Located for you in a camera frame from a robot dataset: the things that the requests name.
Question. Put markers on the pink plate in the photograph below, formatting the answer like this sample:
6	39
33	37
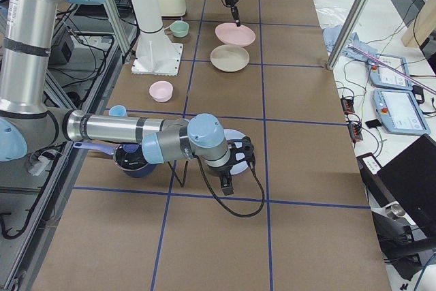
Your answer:
232	34

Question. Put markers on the green bowl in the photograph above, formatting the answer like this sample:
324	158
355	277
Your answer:
179	28

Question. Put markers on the cream plate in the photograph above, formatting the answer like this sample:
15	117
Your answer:
229	58

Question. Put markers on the far teach pendant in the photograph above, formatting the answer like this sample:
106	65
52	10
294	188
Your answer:
382	77

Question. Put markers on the light blue plate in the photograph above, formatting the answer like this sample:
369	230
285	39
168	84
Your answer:
236	136

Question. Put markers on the pink bowl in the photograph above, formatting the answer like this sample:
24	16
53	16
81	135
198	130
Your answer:
161	91

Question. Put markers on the light blue cup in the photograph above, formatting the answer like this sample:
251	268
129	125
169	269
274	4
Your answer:
117	111

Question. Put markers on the aluminium frame post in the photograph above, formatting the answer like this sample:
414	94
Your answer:
345	33

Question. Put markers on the dark blue pot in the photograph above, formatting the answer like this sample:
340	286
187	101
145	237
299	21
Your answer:
109	150

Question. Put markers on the glass pot lid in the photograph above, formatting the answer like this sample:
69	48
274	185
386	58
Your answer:
129	157

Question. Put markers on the near teach pendant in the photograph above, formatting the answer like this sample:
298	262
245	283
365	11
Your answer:
399	112

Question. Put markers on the teach pendant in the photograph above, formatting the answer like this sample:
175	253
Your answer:
399	112
382	77

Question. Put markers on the cream toaster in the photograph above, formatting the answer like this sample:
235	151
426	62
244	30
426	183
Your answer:
172	8

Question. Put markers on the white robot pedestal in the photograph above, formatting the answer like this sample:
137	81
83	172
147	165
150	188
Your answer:
155	53

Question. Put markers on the black laptop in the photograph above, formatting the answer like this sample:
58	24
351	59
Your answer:
410	178

